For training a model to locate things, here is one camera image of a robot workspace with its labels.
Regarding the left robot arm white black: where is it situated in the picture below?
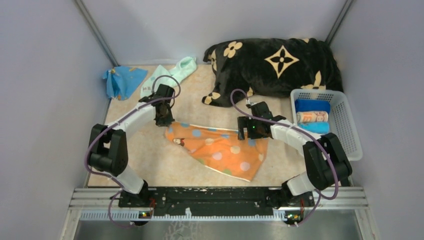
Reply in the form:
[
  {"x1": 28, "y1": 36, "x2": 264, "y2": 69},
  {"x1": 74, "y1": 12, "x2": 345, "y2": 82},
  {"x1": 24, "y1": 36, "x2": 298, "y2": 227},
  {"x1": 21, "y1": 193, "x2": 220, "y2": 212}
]
[{"x1": 84, "y1": 84, "x2": 177, "y2": 207}]

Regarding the cyan rolled towel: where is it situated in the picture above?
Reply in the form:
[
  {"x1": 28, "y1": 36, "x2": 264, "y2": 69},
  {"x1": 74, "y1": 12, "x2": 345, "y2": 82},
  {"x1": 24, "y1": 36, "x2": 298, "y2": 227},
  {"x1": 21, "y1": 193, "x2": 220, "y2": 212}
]
[{"x1": 298, "y1": 122, "x2": 330, "y2": 135}]

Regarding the aluminium rail frame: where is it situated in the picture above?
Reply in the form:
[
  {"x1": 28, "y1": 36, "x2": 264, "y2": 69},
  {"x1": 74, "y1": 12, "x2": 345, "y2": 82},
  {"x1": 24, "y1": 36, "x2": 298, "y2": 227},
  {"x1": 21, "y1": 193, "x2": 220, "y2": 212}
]
[{"x1": 69, "y1": 186, "x2": 369, "y2": 223}]

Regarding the light blue crumpled cloth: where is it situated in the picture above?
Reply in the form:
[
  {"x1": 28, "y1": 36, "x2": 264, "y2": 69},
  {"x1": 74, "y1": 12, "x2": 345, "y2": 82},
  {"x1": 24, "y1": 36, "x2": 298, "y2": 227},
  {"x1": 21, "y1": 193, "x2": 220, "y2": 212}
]
[{"x1": 101, "y1": 66, "x2": 148, "y2": 101}]

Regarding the mint green towel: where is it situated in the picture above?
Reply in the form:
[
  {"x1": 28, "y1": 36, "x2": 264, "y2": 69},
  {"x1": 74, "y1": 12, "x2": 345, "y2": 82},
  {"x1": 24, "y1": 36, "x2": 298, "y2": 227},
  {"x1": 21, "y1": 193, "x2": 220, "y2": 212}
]
[{"x1": 139, "y1": 56, "x2": 197, "y2": 98}]

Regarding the dark blue rolled towel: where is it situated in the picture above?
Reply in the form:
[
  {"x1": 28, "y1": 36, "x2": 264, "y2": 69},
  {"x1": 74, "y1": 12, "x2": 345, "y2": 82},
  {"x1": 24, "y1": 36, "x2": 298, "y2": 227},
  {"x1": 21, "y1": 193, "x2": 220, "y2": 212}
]
[{"x1": 294, "y1": 99, "x2": 331, "y2": 114}]

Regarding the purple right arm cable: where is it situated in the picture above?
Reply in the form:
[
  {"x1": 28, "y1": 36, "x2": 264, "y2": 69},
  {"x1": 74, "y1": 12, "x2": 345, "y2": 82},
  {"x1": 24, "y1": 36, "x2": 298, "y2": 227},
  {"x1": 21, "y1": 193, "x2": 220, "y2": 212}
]
[{"x1": 230, "y1": 88, "x2": 340, "y2": 227}]

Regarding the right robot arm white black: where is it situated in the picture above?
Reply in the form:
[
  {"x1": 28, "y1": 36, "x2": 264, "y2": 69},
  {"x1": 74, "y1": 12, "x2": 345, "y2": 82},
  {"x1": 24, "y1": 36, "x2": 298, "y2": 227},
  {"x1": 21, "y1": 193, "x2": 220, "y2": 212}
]
[{"x1": 237, "y1": 101, "x2": 352, "y2": 206}]

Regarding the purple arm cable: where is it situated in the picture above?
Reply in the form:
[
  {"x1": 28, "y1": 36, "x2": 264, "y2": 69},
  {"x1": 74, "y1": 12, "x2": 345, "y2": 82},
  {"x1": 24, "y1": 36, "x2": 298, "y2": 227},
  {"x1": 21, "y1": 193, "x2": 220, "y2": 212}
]
[
  {"x1": 230, "y1": 88, "x2": 340, "y2": 227},
  {"x1": 84, "y1": 74, "x2": 182, "y2": 229}
]

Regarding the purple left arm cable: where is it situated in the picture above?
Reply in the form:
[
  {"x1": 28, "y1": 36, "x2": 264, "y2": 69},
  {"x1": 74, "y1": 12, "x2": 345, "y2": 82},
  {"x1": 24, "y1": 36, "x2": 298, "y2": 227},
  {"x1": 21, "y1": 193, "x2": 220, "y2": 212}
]
[{"x1": 84, "y1": 74, "x2": 182, "y2": 229}]

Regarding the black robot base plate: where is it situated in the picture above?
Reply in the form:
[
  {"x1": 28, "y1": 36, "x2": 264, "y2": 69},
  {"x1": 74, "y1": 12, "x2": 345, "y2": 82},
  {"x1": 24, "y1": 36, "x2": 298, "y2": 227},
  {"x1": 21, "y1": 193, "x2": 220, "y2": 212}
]
[{"x1": 118, "y1": 187, "x2": 315, "y2": 218}]

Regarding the white plastic basket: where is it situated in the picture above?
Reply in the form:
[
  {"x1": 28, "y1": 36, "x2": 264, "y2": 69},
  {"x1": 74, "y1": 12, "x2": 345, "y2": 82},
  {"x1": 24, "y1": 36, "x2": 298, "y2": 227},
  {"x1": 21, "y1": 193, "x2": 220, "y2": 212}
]
[{"x1": 290, "y1": 89, "x2": 363, "y2": 161}]

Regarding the black beige flower blanket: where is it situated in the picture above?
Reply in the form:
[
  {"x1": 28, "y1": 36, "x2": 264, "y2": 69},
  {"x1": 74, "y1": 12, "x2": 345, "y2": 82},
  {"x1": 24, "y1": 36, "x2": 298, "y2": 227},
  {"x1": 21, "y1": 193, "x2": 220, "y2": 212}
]
[{"x1": 201, "y1": 38, "x2": 344, "y2": 108}]

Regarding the beige orange rolled towel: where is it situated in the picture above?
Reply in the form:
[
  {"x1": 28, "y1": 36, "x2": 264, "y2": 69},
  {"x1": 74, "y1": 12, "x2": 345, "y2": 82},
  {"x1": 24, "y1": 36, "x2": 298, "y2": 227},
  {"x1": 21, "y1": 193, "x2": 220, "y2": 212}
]
[{"x1": 295, "y1": 111, "x2": 329, "y2": 123}]

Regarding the orange polka dot towel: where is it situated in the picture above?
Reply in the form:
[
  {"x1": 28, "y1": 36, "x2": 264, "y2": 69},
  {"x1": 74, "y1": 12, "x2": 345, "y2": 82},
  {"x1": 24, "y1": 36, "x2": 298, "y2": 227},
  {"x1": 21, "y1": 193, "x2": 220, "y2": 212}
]
[{"x1": 165, "y1": 121, "x2": 269, "y2": 182}]

